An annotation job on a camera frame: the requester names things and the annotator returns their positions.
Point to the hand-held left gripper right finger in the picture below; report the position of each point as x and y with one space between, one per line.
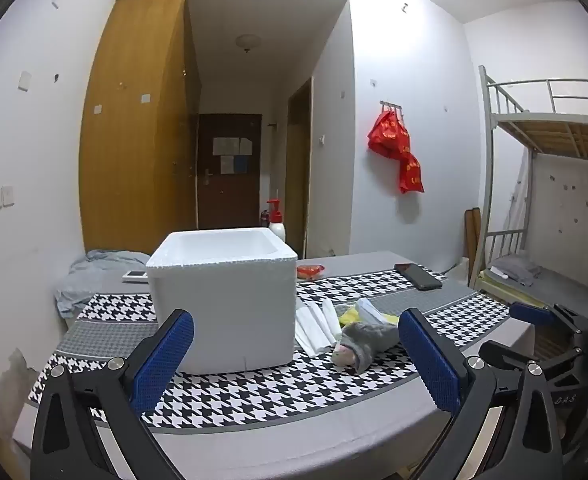
434 360

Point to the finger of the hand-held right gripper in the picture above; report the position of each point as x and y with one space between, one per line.
499 352
529 312

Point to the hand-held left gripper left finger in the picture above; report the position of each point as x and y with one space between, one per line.
166 355

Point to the grey plush sock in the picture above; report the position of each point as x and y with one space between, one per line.
369 340

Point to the white styrofoam box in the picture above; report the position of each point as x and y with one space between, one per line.
223 310

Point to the white plastic packet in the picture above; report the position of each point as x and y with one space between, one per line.
369 312

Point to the yellow foam net sleeve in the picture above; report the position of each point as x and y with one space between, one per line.
349 316

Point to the white foam sheet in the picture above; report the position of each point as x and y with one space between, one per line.
330 317

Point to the white socks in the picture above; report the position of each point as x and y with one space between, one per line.
311 332

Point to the grey pillow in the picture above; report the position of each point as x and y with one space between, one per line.
516 267

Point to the white flat box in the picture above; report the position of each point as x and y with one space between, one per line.
136 275

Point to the black smartphone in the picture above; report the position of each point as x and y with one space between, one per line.
419 276

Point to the leaning wooden board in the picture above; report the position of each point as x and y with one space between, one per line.
473 240

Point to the grey blue crumpled cloth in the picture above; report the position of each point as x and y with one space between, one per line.
98 270

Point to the grey houndstooth tablecloth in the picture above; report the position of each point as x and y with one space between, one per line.
274 390

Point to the red snack packet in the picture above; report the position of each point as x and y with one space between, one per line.
310 271

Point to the white red pump bottle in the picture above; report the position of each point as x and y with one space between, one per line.
277 230

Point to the red fire extinguisher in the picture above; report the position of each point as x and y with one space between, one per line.
264 219

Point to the dark brown entrance door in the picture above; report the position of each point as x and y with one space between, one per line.
228 195

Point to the red shopping bag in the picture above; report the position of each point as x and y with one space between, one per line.
386 132
411 172

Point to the white metal bunk bed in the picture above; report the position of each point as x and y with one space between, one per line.
494 125

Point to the blue white paper notice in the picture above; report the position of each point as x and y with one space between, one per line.
233 164

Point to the wooden wardrobe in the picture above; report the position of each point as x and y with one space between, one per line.
133 135

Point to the wooden side door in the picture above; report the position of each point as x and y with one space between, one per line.
299 170

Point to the round ceiling lamp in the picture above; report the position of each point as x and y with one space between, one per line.
247 41

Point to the metal wall hook rack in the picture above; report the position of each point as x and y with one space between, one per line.
391 105

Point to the white wall cover plate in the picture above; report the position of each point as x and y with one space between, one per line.
24 80

